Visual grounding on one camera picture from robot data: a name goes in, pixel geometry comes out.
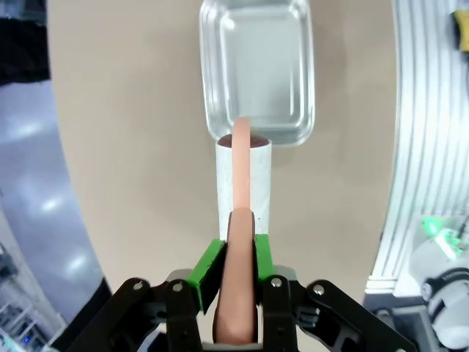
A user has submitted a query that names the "white ribbed panel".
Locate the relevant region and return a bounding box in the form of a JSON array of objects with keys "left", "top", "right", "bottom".
[{"left": 364, "top": 0, "right": 469, "bottom": 298}]

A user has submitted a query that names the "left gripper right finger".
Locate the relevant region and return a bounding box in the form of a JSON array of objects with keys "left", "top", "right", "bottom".
[{"left": 253, "top": 234, "right": 418, "bottom": 352}]

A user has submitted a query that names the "cluttered equipment rack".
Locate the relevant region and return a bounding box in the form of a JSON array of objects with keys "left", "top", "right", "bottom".
[{"left": 0, "top": 219, "right": 63, "bottom": 352}]

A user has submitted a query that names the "grey mounting base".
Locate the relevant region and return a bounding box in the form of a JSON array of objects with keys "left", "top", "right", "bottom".
[{"left": 366, "top": 293, "right": 435, "bottom": 352}]

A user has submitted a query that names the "yellow and black device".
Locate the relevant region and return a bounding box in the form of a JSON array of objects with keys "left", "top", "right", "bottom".
[{"left": 451, "top": 10, "right": 469, "bottom": 52}]

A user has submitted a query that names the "rectangular stainless steel tin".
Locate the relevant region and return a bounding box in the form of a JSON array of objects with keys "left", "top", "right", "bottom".
[{"left": 199, "top": 0, "right": 316, "bottom": 147}]

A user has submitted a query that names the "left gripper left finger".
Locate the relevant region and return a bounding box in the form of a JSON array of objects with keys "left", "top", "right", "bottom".
[{"left": 51, "top": 238, "right": 229, "bottom": 352}]

